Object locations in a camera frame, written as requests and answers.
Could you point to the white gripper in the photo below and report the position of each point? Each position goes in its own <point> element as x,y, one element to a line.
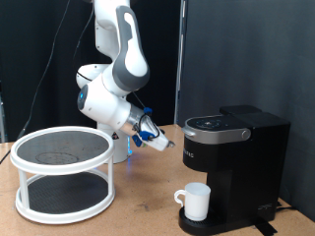
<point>157,139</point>

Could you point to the white mug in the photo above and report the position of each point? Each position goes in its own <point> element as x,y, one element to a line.
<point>197,200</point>

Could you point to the black Keurig coffee machine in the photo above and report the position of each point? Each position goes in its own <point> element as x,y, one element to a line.
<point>242,164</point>

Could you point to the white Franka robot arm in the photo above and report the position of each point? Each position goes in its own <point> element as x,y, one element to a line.
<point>111,98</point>

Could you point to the vertical metal pole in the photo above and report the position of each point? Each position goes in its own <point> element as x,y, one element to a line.
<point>179,65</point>

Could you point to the white two-tier turntable shelf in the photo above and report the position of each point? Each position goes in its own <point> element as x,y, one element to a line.
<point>62,193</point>

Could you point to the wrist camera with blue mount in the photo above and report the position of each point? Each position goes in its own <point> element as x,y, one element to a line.
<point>138,141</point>

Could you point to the grey metal frame post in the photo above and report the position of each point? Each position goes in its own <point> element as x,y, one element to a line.
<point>2,121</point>

